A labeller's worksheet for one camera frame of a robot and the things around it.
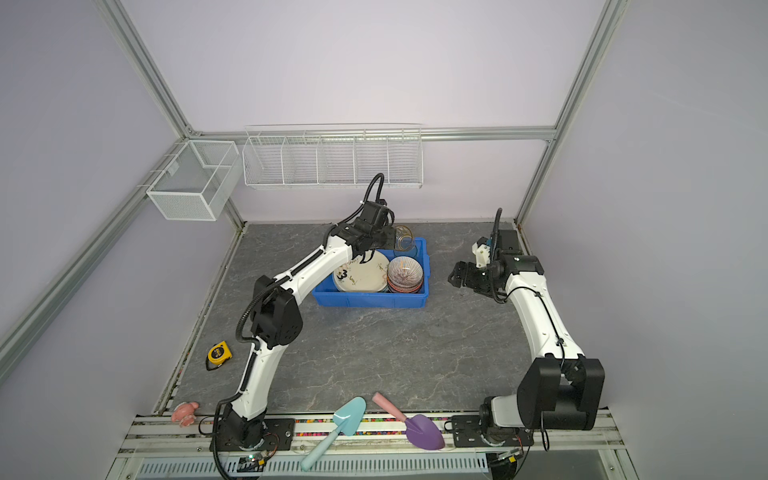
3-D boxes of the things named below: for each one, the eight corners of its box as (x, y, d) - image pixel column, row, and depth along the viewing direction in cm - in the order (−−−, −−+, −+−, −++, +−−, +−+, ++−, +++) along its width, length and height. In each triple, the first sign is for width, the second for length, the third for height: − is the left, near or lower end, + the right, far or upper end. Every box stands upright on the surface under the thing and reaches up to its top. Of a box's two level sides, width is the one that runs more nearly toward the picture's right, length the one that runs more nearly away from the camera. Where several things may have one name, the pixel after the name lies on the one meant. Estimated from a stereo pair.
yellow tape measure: (211, 370, 86) (206, 367, 84) (206, 355, 89) (201, 352, 87) (233, 357, 89) (229, 353, 87) (228, 343, 92) (223, 339, 89)
